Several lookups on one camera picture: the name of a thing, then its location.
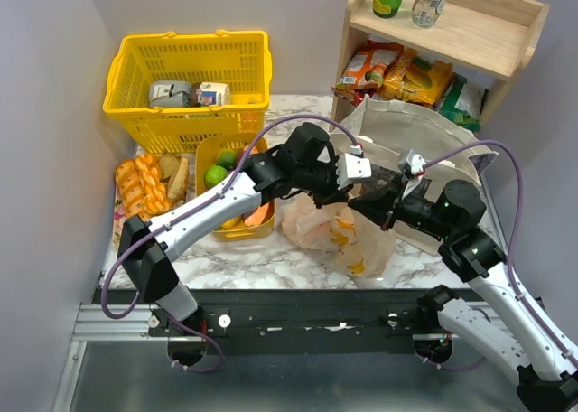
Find clear plastic bottle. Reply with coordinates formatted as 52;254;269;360
411;0;446;28

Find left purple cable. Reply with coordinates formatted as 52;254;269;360
101;115;362;319

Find yellow food tray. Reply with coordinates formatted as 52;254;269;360
195;132;276;242

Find green snack bag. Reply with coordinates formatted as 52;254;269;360
436;74;487;132

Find toy bread loaf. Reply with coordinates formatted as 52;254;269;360
115;159;152;221

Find yellow chips bag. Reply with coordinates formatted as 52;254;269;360
378;48;453;106

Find yellow plastic shopping basket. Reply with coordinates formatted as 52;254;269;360
102;30;273;154

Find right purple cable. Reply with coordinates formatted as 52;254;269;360
424;139;578;370

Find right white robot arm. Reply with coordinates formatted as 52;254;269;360
348;179;577;411

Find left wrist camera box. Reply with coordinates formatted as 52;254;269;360
337;145;372;190

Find green toy fruit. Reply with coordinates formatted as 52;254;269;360
215;149;238;171
204;164;228;189

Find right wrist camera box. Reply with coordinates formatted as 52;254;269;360
397;149;426;199

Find purple cable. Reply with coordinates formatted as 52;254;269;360
101;115;362;319
424;139;578;370

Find brown toy bread slices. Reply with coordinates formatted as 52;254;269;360
158;153;190;202

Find brown milk carton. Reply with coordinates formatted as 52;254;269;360
191;82;230;107

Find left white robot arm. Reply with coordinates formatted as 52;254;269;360
113;122;362;327

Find wooden shelf unit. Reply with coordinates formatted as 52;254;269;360
337;0;550;125

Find braided orange toy bread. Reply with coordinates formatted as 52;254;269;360
135;154;171;215

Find red snack bag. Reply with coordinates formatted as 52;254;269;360
331;87;377;107

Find banana print plastic bag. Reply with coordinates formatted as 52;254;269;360
281;194;396;278

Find grey wrapped package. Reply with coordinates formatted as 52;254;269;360
149;80;192;108

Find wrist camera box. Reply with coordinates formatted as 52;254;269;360
337;145;372;190
397;149;426;199

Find orange snack bag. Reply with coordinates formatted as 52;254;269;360
336;40;404;90

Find beige canvas tote bag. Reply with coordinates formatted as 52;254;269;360
329;96;499;256

